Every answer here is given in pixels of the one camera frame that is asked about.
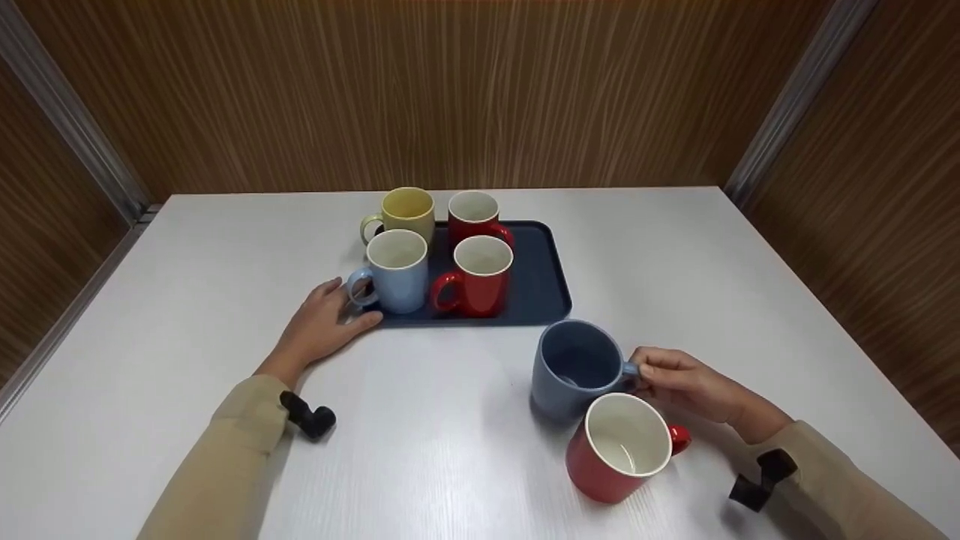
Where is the person's left forearm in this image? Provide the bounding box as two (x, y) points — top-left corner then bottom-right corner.
(137, 375), (290, 540)

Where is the dark blue rectangular tray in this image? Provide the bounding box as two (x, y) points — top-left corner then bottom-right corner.
(358, 220), (573, 329)

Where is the yellow ceramic mug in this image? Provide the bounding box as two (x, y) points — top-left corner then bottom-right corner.
(360, 187), (436, 248)

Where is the person's right hand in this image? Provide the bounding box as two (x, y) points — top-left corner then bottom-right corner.
(628, 346), (794, 445)

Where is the person's right forearm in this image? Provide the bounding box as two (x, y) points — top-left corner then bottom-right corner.
(739, 420), (953, 540)

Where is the red mug white inside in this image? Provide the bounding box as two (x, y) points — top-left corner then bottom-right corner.
(565, 392), (692, 505)
(430, 235), (515, 318)
(448, 190), (515, 253)

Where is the blue-grey mug dark inside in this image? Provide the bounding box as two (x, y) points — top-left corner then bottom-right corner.
(532, 319), (641, 422)

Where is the black wrist band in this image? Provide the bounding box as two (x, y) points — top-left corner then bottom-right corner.
(280, 391), (337, 441)
(729, 448), (799, 514)

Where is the light blue mug white inside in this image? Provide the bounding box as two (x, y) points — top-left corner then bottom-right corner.
(346, 229), (430, 315)

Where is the person's left hand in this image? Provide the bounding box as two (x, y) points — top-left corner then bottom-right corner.
(255, 277), (384, 388)

